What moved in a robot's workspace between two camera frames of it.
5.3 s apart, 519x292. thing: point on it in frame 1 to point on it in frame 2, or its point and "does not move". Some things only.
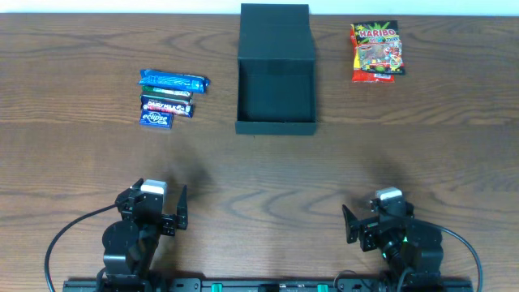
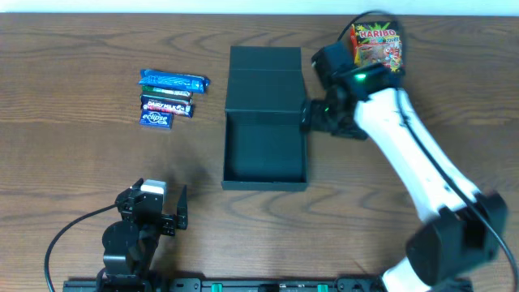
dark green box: (276, 70) to (265, 147)
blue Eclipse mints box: (158, 119) does not move
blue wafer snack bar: (173, 81) does not move
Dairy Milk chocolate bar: (182, 107) does not move
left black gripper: (170, 225) does not move
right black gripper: (369, 232) to (306, 115)
